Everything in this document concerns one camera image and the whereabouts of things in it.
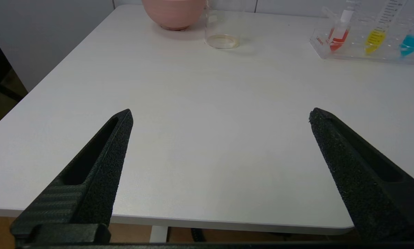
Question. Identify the yellow pigment test tube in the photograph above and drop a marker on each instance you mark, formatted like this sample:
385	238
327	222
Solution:
376	38

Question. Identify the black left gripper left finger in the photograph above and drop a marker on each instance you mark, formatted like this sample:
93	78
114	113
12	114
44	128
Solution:
89	193

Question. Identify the clear acrylic test tube rack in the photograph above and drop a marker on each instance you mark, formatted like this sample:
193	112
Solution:
356	53

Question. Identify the pink plastic bowl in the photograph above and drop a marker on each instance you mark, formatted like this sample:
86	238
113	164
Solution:
174	14

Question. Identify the blue pigment test tube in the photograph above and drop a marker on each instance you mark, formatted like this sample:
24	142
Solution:
410	43

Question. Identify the red pigment test tube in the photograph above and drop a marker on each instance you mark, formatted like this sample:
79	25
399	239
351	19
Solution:
339	36

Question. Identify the clear glass beaker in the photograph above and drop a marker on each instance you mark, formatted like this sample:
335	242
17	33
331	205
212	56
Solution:
222	38

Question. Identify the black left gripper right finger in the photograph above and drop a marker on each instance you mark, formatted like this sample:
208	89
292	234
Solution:
366	186

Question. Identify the white table leg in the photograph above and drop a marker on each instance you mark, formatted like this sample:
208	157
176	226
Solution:
158	234

